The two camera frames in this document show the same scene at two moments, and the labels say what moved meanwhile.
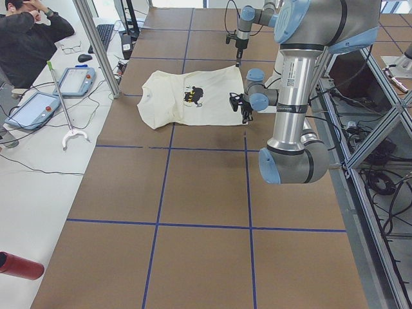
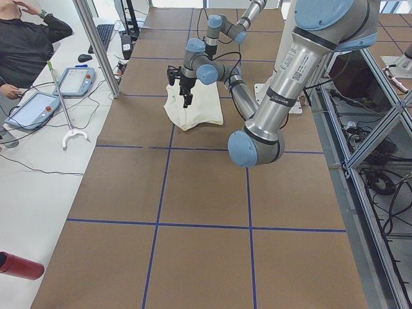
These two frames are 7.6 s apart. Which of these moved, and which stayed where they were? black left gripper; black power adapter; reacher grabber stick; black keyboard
Moved: black left gripper
Stayed: black power adapter; reacher grabber stick; black keyboard
